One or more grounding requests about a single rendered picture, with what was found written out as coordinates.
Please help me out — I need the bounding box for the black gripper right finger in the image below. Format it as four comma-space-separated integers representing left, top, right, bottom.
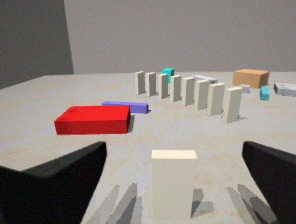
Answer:
242, 141, 296, 224

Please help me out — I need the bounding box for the tan square block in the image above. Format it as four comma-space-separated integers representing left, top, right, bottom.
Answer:
232, 69, 270, 89

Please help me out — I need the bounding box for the red rectangular block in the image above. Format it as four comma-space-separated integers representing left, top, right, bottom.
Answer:
54, 105, 131, 135

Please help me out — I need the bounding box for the grey flat block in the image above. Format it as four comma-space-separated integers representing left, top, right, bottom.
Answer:
273, 83, 296, 97

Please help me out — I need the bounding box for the purple flat bar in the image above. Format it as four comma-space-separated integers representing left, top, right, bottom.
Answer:
101, 101, 148, 114

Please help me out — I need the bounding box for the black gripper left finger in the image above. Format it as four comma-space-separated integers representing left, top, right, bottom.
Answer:
0, 141, 107, 224

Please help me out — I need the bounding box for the beige domino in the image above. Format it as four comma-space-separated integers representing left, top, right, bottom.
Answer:
158, 74, 168, 99
194, 79, 209, 110
222, 87, 243, 124
135, 71, 145, 95
152, 150, 196, 220
207, 83, 225, 116
146, 72, 156, 97
170, 75, 182, 102
182, 77, 195, 106

